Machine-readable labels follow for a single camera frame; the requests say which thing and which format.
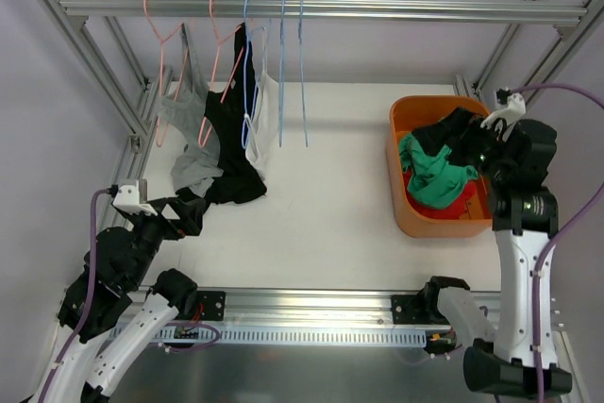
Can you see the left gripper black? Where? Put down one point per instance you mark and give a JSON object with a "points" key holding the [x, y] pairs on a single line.
{"points": [[178, 216]]}

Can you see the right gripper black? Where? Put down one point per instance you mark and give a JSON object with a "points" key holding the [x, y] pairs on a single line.
{"points": [[484, 140]]}

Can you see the green tank top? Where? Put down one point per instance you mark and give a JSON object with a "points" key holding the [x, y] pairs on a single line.
{"points": [[435, 182]]}

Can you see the red tank top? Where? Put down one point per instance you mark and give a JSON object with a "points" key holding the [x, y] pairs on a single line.
{"points": [[458, 209]]}

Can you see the light blue hanger with green top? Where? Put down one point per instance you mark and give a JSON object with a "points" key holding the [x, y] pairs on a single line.
{"points": [[281, 69]]}

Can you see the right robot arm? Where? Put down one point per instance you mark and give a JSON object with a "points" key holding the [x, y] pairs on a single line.
{"points": [[517, 357]]}

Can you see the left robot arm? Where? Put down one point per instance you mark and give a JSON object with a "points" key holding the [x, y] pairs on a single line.
{"points": [[85, 366]]}

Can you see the grey tank top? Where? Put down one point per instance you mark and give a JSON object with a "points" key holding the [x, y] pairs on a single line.
{"points": [[197, 167]]}

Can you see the light blue hanger with white top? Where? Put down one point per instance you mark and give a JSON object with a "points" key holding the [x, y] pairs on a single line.
{"points": [[250, 97]]}

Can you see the black tank top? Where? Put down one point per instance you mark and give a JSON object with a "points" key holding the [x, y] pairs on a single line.
{"points": [[240, 182]]}

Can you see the white tank top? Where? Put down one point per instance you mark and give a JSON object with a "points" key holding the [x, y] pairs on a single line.
{"points": [[262, 125]]}

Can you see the pink hanger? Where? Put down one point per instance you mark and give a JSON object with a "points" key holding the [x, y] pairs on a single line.
{"points": [[206, 128], [160, 131]]}

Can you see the pink hanger left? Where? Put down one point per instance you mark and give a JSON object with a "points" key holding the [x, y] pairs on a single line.
{"points": [[160, 131]]}

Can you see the orange plastic basket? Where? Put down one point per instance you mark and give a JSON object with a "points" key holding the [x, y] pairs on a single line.
{"points": [[406, 114]]}

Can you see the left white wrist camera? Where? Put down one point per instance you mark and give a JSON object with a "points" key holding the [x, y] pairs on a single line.
{"points": [[131, 197]]}

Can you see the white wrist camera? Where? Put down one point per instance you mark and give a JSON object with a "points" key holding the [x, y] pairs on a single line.
{"points": [[511, 108], [131, 197]]}

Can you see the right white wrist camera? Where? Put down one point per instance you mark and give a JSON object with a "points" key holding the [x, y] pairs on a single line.
{"points": [[511, 108]]}

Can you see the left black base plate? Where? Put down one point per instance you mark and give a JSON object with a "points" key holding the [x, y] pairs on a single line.
{"points": [[209, 305]]}

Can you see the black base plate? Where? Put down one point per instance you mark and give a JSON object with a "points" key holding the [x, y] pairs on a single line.
{"points": [[209, 305], [407, 309]]}

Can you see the front aluminium rail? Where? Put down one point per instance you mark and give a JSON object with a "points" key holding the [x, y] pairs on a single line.
{"points": [[316, 308]]}

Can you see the white slotted cable duct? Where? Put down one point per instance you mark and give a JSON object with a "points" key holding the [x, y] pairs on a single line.
{"points": [[381, 336]]}

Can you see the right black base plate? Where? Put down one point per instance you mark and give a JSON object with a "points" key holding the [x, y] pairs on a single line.
{"points": [[407, 309]]}

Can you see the right aluminium frame post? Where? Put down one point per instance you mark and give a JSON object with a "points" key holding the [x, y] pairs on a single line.
{"points": [[532, 54]]}

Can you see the aluminium frame post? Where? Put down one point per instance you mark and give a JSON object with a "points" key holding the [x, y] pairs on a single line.
{"points": [[532, 54], [76, 34]]}

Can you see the aluminium hanging rail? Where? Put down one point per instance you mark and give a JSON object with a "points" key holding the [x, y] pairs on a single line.
{"points": [[467, 12]]}

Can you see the left aluminium frame post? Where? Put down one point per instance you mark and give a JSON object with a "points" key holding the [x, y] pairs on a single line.
{"points": [[76, 34]]}

